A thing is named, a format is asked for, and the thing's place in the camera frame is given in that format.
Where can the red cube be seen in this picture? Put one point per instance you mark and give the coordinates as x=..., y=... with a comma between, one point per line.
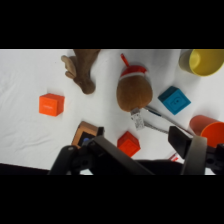
x=128, y=144

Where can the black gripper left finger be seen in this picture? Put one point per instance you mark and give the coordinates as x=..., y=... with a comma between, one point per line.
x=115, y=156

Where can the orange cup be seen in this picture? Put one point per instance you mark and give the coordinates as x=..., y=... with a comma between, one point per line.
x=210, y=130

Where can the wooden block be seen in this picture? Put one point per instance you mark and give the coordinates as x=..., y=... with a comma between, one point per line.
x=85, y=130

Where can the round plush with santa hat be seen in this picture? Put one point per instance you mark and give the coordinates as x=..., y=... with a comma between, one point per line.
x=134, y=91

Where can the orange cube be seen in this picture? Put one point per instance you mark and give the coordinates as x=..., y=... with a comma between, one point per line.
x=51, y=105

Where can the blue cube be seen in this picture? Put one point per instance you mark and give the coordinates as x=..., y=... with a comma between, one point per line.
x=174, y=100

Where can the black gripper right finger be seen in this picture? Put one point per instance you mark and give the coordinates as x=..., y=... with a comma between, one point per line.
x=193, y=156

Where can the brown moose plush toy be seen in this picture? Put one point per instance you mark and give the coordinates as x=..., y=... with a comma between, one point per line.
x=83, y=68

